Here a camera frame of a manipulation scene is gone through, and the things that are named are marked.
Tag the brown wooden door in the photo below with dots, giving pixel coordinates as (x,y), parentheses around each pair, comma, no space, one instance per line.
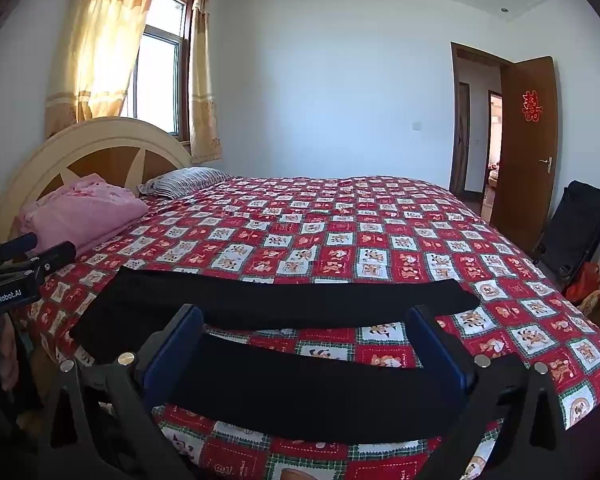
(520,180)

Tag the red printed bedsheet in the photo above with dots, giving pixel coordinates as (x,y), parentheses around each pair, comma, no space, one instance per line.
(330,230)

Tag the narrow yellow curtain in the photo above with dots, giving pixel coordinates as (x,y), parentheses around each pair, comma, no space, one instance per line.
(200,85)

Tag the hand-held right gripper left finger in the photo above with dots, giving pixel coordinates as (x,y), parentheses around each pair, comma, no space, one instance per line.
(180,345)

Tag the black pants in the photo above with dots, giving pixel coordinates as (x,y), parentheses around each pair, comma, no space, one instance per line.
(280,300)

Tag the cream wooden headboard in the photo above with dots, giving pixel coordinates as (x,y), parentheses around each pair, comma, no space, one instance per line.
(105,135)

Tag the wide yellow curtain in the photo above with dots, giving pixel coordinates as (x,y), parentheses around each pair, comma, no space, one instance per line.
(95,35)

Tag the window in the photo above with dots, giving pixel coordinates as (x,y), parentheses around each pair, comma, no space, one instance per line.
(155,70)

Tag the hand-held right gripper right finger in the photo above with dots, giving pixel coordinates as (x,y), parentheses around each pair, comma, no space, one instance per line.
(432,345)

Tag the black folding chair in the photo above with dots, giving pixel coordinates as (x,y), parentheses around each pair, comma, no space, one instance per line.
(575,225)

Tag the striped pillow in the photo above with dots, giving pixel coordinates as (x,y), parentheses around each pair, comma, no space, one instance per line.
(185,180)

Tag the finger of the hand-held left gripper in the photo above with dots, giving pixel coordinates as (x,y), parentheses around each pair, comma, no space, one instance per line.
(55,255)
(22,242)

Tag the brown door frame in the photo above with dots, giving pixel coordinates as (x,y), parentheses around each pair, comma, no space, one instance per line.
(454,110)

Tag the orange bag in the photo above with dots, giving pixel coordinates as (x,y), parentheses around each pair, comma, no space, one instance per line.
(582,282)

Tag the red paper door decoration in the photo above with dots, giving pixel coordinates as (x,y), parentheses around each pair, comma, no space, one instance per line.
(531,106)

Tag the folded pink blanket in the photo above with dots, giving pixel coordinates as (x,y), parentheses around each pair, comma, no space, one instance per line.
(80,210)

